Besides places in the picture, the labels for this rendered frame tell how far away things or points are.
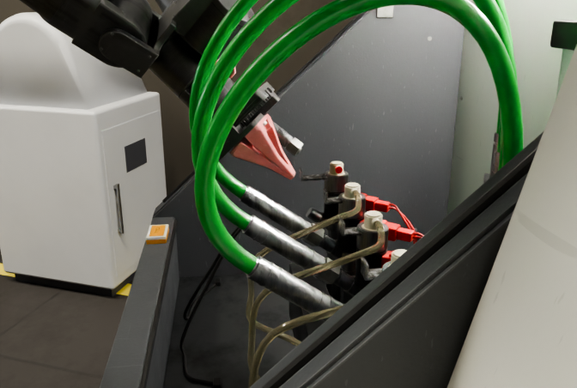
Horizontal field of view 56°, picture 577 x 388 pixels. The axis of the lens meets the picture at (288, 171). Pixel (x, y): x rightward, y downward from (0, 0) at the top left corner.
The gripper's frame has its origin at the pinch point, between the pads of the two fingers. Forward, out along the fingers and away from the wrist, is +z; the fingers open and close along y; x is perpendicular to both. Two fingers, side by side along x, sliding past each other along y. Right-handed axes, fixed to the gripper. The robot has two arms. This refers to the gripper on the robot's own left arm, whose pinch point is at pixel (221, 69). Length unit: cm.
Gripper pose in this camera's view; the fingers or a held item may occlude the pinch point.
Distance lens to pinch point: 72.9
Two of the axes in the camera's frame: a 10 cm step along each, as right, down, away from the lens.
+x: -6.5, 5.9, 4.8
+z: 5.0, 8.0, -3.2
